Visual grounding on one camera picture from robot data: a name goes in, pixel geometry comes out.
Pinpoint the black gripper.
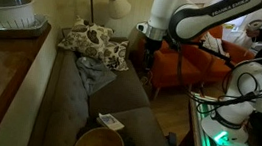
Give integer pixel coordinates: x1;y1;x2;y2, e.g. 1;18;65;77
141;38;163;72

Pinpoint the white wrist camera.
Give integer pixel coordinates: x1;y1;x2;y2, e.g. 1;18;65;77
135;20;150;35

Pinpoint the small leaf patterned pillow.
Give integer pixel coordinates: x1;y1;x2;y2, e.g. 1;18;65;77
100;38;133;73

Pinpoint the white fairy tales book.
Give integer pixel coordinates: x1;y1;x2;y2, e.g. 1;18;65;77
94;111;127;133

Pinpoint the orange armchair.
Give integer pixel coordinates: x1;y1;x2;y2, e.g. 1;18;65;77
147;39;215;105
201;23;259;90

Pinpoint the floor lamp with white shade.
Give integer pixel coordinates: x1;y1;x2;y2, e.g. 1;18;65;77
83;0;133;28

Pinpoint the white handheld controller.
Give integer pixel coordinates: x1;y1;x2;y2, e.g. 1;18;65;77
246;18;262;33

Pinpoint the round wooden bowl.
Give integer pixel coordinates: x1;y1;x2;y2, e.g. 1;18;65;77
73;124;128;146

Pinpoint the gray crumpled blanket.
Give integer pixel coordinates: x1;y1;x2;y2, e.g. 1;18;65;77
71;54;119;99

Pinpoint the person's hand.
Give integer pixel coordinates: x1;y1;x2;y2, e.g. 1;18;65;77
244;26;262;40

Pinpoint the gray tufted sofa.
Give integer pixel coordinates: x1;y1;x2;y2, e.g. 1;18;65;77
27;24;198;146

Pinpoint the gray drain tray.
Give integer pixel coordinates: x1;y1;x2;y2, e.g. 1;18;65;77
0;10;50;42

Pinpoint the large leaf patterned pillow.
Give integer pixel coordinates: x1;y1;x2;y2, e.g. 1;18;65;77
56;14;116;61

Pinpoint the white patterned cloth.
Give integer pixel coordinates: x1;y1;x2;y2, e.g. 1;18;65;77
200;31;232;58

